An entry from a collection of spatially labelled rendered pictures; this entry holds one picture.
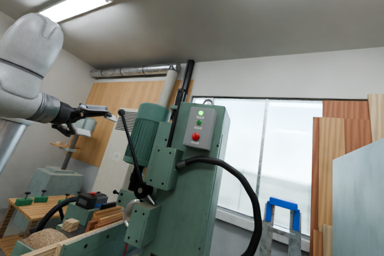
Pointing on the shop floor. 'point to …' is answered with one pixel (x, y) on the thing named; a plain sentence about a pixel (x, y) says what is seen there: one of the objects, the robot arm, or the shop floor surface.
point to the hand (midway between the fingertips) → (100, 126)
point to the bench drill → (56, 177)
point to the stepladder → (266, 242)
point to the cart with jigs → (32, 215)
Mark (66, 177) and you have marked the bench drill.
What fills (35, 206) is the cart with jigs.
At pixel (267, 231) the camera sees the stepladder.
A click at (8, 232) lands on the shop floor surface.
